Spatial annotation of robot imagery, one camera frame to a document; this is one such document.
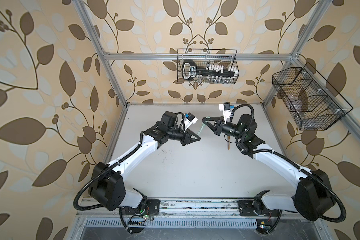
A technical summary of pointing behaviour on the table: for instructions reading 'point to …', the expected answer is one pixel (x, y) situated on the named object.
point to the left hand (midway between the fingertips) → (199, 136)
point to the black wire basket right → (313, 104)
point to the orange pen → (228, 142)
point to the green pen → (202, 125)
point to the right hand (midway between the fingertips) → (203, 122)
